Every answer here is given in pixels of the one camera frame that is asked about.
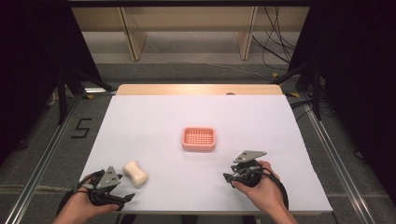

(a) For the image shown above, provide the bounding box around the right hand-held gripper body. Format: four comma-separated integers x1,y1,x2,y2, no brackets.
231,150,268,188

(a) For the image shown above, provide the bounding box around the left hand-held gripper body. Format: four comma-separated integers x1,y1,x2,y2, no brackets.
89,165,125,213

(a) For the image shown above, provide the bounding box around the cream soap bar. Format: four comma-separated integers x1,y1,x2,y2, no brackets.
122,160,149,189

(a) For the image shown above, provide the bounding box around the pink soap dish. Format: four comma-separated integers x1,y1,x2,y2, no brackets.
181,126,217,153

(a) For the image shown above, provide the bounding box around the person's left hand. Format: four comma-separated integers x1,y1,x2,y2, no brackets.
65,176,120,220

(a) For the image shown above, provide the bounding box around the person's right hand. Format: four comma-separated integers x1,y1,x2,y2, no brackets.
231,160,287,214

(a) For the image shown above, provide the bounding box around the white table sheet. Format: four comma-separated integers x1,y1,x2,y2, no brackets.
79,94,333,215

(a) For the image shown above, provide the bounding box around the black metal stand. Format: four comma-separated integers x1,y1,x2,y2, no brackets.
55,67,114,126
273,62,324,121

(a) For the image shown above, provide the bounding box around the light wooden table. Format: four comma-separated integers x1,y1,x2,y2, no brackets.
116,83,284,96

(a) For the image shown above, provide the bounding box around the black curtain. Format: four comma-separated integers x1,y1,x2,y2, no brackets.
0,0,104,166
288,0,396,206

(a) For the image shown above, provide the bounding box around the light wooden shelf unit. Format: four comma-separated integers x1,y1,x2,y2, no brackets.
71,6,310,62

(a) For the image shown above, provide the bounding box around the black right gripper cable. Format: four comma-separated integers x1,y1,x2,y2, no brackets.
246,166,290,211

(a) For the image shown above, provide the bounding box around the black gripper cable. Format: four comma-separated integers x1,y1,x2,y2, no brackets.
56,169,106,217
246,166,290,211

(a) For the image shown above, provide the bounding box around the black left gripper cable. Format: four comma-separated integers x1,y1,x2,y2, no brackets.
56,169,106,217

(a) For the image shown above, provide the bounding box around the aluminium floor rail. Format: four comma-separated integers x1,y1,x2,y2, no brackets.
302,94,376,224
4,92,83,224

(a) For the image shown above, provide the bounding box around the black floor cable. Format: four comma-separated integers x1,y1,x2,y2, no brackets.
289,99,314,121

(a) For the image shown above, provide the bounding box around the bundle of black floor cables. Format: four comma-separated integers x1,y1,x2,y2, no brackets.
251,6,297,72

